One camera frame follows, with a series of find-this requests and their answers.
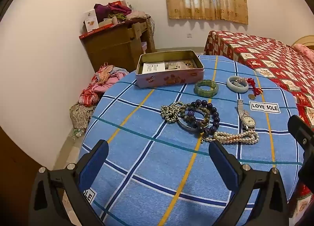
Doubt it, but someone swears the bed with red bedspread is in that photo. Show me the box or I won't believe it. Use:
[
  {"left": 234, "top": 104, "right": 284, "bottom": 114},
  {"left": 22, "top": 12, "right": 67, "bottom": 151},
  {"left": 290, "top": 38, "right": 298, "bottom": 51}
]
[{"left": 204, "top": 30, "right": 314, "bottom": 218}]

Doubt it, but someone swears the red cord coin pendant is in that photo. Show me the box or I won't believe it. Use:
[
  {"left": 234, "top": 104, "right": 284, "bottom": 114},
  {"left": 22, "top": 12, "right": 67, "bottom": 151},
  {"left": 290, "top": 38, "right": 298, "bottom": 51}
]
[{"left": 246, "top": 77, "right": 264, "bottom": 100}]

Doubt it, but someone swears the pink bead bracelet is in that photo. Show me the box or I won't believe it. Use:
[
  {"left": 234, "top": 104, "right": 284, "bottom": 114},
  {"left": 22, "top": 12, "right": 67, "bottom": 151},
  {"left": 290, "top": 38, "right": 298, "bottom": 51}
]
[{"left": 231, "top": 76, "right": 248, "bottom": 86}]

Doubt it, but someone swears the brown cardboard cabinet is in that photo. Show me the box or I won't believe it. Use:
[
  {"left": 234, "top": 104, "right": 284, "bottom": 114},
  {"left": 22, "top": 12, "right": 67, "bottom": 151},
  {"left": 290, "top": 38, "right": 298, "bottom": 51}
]
[{"left": 79, "top": 18, "right": 157, "bottom": 73}]

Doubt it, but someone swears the pink pillow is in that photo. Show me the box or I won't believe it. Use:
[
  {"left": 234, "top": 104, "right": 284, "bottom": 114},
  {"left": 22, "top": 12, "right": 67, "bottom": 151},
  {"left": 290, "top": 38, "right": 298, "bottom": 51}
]
[{"left": 293, "top": 43, "right": 314, "bottom": 63}]

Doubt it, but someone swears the pale jade bangle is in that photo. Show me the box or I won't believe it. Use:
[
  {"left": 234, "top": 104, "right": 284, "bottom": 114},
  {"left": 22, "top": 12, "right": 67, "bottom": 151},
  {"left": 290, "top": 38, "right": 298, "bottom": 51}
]
[{"left": 226, "top": 76, "right": 250, "bottom": 93}]

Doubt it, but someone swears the green segmented jade bracelet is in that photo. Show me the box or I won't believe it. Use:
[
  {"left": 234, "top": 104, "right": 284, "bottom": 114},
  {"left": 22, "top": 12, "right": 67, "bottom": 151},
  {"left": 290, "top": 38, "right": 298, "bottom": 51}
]
[{"left": 194, "top": 80, "right": 219, "bottom": 98}]

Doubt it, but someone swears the heap of pink red clothes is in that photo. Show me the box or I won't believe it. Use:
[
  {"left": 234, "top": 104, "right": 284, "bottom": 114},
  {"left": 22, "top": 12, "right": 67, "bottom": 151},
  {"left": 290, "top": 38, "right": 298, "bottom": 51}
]
[{"left": 78, "top": 63, "right": 130, "bottom": 105}]

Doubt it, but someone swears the flat red box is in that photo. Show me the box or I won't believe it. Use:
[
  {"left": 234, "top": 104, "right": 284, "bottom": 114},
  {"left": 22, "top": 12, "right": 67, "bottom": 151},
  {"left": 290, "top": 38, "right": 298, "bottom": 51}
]
[{"left": 79, "top": 23, "right": 115, "bottom": 40}]

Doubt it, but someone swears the white carton box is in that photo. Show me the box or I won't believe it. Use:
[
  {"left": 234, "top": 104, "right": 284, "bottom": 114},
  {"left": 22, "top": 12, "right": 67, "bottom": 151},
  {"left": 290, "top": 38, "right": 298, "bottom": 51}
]
[{"left": 83, "top": 10, "right": 100, "bottom": 33}]

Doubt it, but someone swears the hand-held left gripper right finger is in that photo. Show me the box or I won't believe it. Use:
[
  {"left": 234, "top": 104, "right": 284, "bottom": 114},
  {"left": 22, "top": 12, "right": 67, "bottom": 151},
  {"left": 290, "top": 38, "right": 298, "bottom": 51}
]
[{"left": 208, "top": 140, "right": 290, "bottom": 226}]

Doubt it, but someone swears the wooden headboard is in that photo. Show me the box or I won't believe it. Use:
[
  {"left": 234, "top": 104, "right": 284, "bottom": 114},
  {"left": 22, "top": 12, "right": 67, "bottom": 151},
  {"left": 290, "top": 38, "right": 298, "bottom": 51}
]
[{"left": 291, "top": 34, "right": 314, "bottom": 50}]

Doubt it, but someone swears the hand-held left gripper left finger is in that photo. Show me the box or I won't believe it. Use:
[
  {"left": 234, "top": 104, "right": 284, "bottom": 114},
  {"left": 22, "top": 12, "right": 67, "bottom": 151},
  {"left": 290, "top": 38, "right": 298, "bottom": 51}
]
[{"left": 29, "top": 140, "right": 110, "bottom": 226}]

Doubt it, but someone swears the pile of clothes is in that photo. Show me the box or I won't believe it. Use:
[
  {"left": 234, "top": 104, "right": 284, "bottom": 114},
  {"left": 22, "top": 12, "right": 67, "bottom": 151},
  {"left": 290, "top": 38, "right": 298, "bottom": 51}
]
[{"left": 94, "top": 1, "right": 148, "bottom": 24}]

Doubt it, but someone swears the grey-green bead bracelet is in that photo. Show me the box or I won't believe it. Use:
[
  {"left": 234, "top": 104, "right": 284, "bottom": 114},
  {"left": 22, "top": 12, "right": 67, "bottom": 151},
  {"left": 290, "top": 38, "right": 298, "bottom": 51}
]
[{"left": 180, "top": 103, "right": 212, "bottom": 126}]

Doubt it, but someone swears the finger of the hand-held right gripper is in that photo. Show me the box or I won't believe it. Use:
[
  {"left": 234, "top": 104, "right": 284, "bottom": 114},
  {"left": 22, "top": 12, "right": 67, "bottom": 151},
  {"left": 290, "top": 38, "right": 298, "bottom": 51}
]
[{"left": 288, "top": 115, "right": 314, "bottom": 192}]

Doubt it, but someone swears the silver bangle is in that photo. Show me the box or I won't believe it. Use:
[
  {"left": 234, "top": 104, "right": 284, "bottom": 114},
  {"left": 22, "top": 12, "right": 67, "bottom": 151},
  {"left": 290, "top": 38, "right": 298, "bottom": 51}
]
[{"left": 177, "top": 108, "right": 209, "bottom": 133}]

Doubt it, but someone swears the white pearl necklace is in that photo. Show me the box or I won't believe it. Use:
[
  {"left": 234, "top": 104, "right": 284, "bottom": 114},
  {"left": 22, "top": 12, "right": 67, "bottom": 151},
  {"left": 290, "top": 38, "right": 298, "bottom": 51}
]
[{"left": 201, "top": 130, "right": 260, "bottom": 145}]

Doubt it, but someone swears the silver wristwatch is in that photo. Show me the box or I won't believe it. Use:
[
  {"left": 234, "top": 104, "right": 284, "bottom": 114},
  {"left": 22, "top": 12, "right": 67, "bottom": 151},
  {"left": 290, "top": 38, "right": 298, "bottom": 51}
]
[{"left": 236, "top": 99, "right": 257, "bottom": 131}]

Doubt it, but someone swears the dark purple bead bracelet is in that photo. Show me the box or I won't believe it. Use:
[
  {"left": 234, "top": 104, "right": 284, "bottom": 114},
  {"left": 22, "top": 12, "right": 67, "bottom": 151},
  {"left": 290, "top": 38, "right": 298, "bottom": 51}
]
[{"left": 186, "top": 100, "right": 221, "bottom": 136}]

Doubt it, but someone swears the floral cloth bag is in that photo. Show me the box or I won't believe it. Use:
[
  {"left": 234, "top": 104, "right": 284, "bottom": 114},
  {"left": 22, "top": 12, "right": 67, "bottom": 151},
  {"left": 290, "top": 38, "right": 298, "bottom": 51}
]
[{"left": 69, "top": 103, "right": 97, "bottom": 130}]

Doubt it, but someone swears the metallic bead necklace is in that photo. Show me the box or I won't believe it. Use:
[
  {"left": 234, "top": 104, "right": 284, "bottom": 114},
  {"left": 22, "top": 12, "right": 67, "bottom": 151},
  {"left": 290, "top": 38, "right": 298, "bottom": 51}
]
[{"left": 161, "top": 101, "right": 185, "bottom": 123}]

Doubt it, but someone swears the crumpled plastic wrapper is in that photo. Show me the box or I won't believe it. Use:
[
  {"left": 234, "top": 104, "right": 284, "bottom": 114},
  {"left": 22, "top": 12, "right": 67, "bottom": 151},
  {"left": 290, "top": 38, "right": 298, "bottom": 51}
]
[{"left": 72, "top": 128, "right": 85, "bottom": 140}]

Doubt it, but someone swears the pink tin box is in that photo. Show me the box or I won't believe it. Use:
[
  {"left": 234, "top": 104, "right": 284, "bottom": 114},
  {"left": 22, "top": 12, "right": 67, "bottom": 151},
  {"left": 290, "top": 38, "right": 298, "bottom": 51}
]
[{"left": 136, "top": 50, "right": 204, "bottom": 89}]

